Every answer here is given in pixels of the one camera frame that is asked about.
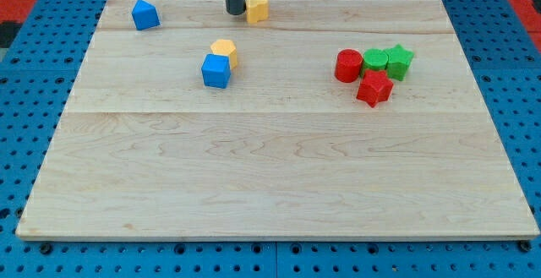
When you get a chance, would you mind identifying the yellow hexagon block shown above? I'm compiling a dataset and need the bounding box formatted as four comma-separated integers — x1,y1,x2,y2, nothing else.
210,39,238,69

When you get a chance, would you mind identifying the yellow heart block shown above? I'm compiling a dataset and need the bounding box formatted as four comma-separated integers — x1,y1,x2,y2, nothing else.
245,0,269,24

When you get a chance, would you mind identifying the blue cube block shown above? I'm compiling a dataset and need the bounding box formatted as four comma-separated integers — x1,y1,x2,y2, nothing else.
201,53,231,89

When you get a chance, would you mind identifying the red cylinder block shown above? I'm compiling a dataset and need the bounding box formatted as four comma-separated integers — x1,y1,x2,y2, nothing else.
335,49,363,83

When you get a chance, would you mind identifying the red star block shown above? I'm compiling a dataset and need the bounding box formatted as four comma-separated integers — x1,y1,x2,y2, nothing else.
356,69,394,107

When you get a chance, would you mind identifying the green cylinder block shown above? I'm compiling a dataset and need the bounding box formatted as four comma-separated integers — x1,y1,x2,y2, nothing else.
361,48,389,76

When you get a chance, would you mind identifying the wooden board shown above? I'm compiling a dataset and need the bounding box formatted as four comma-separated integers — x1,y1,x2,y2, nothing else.
16,0,539,242

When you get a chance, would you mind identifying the green star block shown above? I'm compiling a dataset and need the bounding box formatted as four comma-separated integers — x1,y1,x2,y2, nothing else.
384,44,414,81

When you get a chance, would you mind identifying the blue pentagon block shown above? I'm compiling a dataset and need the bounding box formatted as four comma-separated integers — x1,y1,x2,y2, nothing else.
131,0,161,30

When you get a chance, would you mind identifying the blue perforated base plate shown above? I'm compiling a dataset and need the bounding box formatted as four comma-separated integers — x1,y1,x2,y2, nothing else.
1,0,540,277

